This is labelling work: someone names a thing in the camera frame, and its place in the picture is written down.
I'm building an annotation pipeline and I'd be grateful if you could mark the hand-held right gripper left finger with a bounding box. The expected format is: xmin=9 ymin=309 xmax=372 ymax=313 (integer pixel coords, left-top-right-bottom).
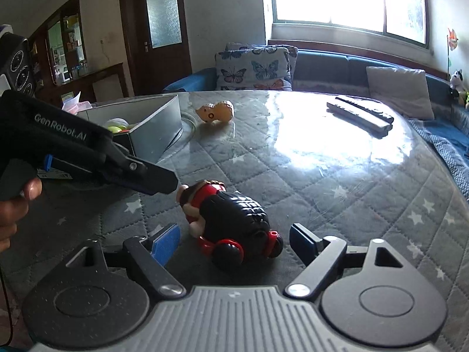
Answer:
xmin=64 ymin=223 xmax=187 ymax=298

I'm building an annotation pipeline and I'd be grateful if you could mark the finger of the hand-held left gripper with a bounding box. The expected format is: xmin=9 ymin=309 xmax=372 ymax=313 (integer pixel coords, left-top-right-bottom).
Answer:
xmin=106 ymin=142 xmax=181 ymax=196
xmin=43 ymin=155 xmax=108 ymax=183

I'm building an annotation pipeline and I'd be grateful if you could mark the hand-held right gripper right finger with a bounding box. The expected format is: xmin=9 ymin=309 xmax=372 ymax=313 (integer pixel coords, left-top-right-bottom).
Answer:
xmin=286 ymin=223 xmax=416 ymax=298

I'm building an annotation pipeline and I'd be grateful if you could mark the grey cardboard box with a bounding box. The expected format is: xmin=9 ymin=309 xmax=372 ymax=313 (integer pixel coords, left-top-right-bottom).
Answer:
xmin=38 ymin=94 xmax=184 ymax=181

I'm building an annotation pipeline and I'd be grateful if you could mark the black haired red doll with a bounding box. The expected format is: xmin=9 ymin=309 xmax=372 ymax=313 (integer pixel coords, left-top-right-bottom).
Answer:
xmin=176 ymin=180 xmax=285 ymax=274

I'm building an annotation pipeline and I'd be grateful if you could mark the grey quilted desktop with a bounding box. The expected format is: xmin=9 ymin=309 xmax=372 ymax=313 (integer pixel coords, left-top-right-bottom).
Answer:
xmin=0 ymin=90 xmax=469 ymax=338

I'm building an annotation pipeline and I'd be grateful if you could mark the person's left hand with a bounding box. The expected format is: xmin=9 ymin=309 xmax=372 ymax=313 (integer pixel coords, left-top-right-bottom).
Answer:
xmin=0 ymin=177 xmax=43 ymax=253

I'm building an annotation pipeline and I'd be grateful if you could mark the dark wooden cabinet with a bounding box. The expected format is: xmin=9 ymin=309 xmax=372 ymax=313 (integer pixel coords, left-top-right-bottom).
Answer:
xmin=27 ymin=0 xmax=130 ymax=108

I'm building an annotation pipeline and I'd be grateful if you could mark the tan squeaky toy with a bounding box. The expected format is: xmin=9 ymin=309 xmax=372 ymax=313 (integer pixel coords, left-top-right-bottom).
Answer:
xmin=195 ymin=100 xmax=235 ymax=124

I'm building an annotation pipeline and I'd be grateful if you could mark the dark wooden door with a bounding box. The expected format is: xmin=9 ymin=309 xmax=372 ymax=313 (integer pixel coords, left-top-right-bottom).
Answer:
xmin=117 ymin=0 xmax=193 ymax=96

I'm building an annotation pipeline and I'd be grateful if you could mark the grey remote control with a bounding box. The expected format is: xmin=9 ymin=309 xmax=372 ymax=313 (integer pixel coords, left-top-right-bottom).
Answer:
xmin=326 ymin=101 xmax=393 ymax=138

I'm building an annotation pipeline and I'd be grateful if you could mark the dark remote control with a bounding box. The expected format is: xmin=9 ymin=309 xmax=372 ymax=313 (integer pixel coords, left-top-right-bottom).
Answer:
xmin=335 ymin=95 xmax=395 ymax=125

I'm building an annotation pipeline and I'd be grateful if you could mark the blue patterned blanket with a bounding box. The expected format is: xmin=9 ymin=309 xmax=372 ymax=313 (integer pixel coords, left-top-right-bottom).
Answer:
xmin=407 ymin=117 xmax=469 ymax=203

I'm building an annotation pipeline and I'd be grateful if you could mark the blue sofa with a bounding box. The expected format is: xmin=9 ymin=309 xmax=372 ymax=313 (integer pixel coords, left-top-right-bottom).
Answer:
xmin=163 ymin=40 xmax=469 ymax=206

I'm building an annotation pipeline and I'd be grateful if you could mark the plain grey pillow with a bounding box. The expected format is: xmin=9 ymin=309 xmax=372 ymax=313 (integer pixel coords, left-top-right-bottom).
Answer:
xmin=366 ymin=66 xmax=436 ymax=121

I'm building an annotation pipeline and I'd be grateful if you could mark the cow plush toy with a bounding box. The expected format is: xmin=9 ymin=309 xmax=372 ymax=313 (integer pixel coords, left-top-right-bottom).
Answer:
xmin=449 ymin=70 xmax=464 ymax=98

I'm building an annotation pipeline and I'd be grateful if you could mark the orange pinwheel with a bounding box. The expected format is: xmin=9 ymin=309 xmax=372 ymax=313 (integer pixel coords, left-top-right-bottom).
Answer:
xmin=445 ymin=27 xmax=459 ymax=80

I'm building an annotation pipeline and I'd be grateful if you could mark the black cable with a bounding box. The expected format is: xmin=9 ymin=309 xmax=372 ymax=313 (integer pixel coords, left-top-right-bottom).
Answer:
xmin=0 ymin=264 xmax=15 ymax=346

